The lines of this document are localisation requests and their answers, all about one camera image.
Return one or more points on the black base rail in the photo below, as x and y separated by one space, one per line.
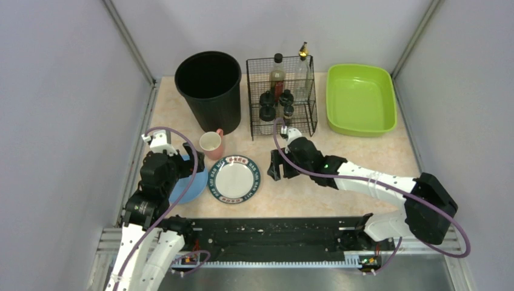
277 242

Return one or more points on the white plate with blue rim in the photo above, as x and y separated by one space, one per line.
234 179

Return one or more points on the pink ceramic mug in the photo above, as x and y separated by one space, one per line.
212 144

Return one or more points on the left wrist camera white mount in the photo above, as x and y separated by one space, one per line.
160 142

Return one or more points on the small dark spice jar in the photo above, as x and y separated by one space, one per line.
288 113

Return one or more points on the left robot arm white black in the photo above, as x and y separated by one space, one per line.
150 241

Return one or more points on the black plastic waste bin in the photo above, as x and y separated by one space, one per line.
210 84

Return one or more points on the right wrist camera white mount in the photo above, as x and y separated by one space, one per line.
289 134

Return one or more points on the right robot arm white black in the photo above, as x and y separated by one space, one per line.
424 208

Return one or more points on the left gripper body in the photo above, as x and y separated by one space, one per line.
193 156

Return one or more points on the spice jar black lid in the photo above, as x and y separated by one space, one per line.
286 98
267 115
267 99

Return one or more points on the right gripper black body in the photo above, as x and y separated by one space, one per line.
283 165

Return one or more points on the dark sauce bottle black cap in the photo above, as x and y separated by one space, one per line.
277 77

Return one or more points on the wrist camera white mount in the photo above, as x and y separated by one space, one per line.
160 142
289 134

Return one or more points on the black wire mesh rack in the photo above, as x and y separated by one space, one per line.
258 81

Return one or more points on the clear glass bottle gold cap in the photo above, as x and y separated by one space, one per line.
303 75

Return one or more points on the green plastic basin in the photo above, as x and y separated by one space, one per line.
360 100

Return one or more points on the blue plastic plate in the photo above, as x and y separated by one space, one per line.
196 188

